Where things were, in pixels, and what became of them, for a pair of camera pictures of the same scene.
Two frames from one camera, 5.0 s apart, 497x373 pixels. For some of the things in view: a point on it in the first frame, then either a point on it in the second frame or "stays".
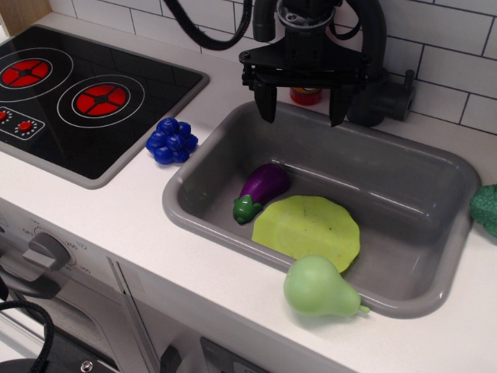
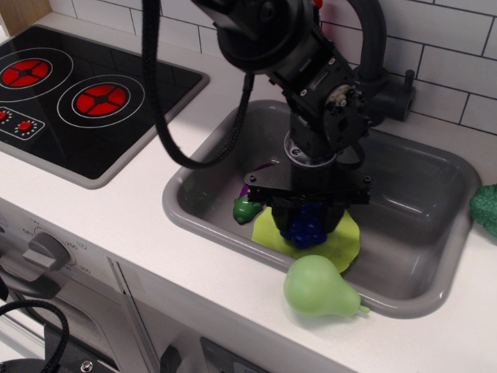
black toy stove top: x=83 y=110 stays
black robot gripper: x=307 y=57 -> x=310 y=181
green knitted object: x=483 y=206 stays
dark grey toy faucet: x=384 y=95 stays
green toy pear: x=314 y=286 stays
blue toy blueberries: x=172 y=141 -> x=309 y=227
